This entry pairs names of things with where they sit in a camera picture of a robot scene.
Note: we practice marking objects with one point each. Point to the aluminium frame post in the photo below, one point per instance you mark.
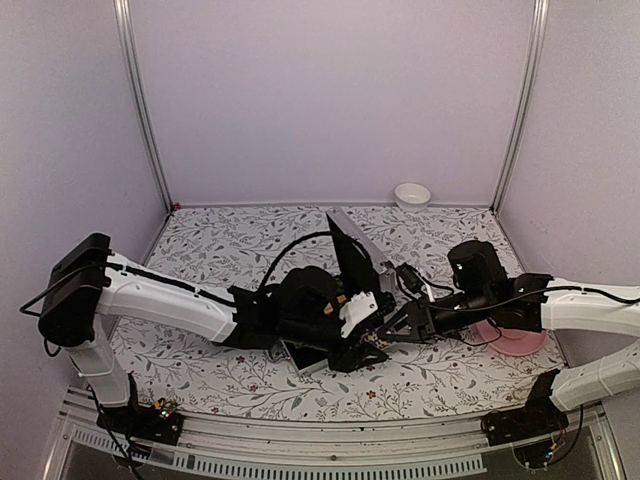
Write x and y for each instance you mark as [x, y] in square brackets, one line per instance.
[531, 67]
[124, 24]

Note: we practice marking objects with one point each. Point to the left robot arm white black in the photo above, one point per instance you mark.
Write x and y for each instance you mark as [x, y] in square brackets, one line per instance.
[92, 281]

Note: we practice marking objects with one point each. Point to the right aluminium frame post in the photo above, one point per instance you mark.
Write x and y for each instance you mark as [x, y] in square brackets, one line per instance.
[531, 67]

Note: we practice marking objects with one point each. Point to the left aluminium frame post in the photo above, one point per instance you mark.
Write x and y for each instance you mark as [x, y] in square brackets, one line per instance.
[124, 24]

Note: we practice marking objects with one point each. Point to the white bowl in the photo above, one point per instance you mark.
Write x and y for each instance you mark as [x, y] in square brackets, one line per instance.
[412, 197]

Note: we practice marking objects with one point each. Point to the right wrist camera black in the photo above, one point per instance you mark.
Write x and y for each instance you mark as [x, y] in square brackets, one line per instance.
[412, 283]

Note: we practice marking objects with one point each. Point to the clear poker chip tube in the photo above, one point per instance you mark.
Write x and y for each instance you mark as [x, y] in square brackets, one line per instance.
[374, 340]

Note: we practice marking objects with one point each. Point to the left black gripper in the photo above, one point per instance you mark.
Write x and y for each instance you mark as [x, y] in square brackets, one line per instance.
[351, 358]

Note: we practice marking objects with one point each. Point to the aluminium poker case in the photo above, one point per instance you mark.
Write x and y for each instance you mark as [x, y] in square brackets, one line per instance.
[350, 260]

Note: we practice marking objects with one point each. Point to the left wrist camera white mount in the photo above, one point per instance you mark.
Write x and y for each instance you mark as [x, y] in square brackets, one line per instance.
[356, 310]

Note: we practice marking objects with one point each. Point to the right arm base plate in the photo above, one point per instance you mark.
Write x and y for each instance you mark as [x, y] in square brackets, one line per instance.
[538, 416]

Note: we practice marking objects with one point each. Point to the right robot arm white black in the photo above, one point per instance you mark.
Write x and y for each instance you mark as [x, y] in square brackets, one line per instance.
[534, 303]

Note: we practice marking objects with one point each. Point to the floral table mat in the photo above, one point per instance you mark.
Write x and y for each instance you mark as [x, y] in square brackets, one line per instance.
[224, 246]

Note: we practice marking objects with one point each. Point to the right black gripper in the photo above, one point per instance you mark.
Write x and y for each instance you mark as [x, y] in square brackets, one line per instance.
[421, 321]

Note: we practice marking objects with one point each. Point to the pink plate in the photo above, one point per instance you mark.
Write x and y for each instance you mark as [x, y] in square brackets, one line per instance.
[511, 342]

